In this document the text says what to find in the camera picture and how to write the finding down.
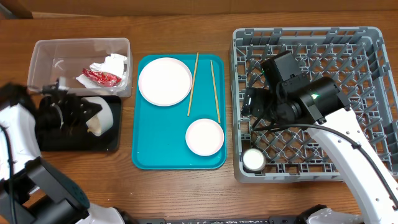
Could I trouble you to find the cooked white rice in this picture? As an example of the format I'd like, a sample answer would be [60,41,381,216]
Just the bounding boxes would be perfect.
[86,117,102,136]

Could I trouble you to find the grey bowl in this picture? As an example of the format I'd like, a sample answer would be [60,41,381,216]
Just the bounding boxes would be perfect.
[85,96,113,134]

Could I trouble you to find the red snack wrapper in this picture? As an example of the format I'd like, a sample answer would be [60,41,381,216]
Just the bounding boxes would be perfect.
[82,68,122,87]

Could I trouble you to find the white napkin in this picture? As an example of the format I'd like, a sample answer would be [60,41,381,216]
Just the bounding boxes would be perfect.
[76,54,127,88]

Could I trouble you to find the white cup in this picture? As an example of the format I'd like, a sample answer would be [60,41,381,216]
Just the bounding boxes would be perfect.
[243,149,266,172]

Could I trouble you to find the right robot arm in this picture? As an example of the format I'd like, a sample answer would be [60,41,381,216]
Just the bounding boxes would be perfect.
[241,51,397,223]

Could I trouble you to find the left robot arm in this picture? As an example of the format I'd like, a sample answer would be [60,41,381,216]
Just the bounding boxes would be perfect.
[1,83,137,224]

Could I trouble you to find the black waste tray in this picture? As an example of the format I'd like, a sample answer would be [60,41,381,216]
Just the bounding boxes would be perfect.
[37,95,123,152]

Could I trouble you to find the clear plastic waste bin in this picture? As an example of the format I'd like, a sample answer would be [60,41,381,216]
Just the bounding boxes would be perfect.
[27,38,133,98]

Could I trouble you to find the grey dishwasher rack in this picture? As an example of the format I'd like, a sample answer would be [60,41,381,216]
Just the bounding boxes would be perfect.
[230,27,397,183]

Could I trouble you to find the right wooden chopstick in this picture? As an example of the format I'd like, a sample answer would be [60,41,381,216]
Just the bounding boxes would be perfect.
[210,60,221,124]

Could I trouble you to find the wooden chopstick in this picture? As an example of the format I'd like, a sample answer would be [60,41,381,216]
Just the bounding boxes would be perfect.
[210,60,221,124]
[187,52,199,116]

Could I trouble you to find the teal serving tray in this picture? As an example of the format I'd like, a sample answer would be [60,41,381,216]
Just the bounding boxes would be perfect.
[132,54,228,170]

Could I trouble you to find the left wooden chopstick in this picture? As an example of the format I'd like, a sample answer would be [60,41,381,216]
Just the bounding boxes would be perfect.
[187,52,199,116]

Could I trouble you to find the large white plate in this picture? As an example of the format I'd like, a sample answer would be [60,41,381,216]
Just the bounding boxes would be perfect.
[138,57,193,106]

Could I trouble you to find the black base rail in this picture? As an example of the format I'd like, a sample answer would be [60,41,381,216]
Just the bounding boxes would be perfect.
[136,215,306,224]

